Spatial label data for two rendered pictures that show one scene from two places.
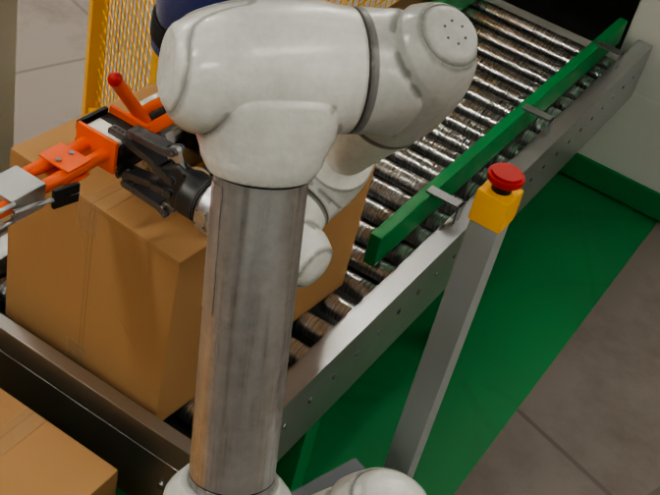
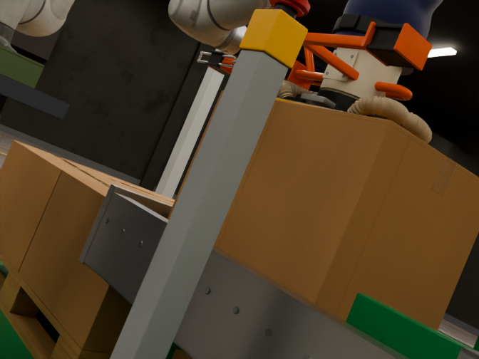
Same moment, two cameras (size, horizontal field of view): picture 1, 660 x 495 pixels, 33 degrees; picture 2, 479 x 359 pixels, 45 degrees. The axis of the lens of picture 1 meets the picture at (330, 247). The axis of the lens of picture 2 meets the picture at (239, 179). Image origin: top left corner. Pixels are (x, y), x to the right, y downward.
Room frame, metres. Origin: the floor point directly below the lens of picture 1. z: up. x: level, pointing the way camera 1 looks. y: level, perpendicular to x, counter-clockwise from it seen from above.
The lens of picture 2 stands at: (2.19, -1.09, 0.72)
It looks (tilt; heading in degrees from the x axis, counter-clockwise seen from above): 1 degrees up; 117
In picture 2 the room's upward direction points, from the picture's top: 23 degrees clockwise
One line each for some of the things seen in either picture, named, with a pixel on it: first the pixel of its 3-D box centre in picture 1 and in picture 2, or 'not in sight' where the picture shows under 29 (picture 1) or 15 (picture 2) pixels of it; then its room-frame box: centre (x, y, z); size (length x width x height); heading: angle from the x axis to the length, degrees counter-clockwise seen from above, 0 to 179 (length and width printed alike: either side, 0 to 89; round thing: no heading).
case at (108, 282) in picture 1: (195, 224); (315, 210); (1.73, 0.27, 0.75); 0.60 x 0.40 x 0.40; 153
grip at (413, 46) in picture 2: not in sight; (396, 45); (1.87, -0.08, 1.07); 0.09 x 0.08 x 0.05; 66
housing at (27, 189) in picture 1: (13, 194); not in sight; (1.28, 0.47, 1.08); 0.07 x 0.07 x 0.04; 66
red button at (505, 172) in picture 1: (504, 180); (286, 7); (1.74, -0.28, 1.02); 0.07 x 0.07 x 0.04
